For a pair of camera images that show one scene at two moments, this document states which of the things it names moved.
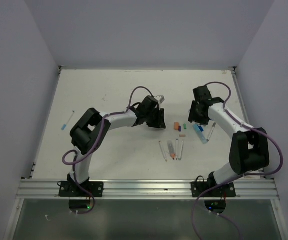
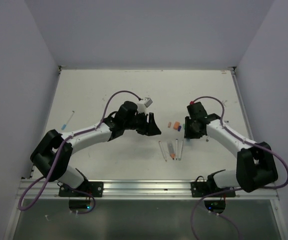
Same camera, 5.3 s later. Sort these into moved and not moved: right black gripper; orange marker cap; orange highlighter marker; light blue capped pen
Moved: right black gripper
Not moved: orange highlighter marker; orange marker cap; light blue capped pen
